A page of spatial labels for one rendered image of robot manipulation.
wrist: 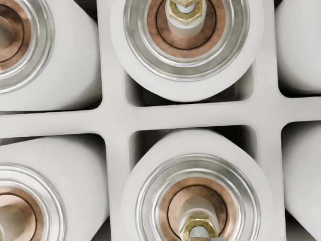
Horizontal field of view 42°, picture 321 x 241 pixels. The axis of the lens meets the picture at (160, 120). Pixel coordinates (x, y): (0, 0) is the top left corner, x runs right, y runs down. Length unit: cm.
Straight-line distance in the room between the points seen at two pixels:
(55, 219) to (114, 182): 8
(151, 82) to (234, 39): 6
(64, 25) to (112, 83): 8
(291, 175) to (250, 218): 8
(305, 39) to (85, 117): 17
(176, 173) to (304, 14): 12
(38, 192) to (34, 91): 6
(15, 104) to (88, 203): 8
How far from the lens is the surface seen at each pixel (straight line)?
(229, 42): 26
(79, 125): 34
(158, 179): 26
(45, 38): 27
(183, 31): 24
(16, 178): 28
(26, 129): 35
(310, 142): 33
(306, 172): 30
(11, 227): 26
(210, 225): 22
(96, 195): 31
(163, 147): 26
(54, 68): 27
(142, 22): 26
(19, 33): 28
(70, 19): 28
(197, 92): 26
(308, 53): 29
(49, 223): 27
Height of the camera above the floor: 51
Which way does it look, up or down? 86 degrees down
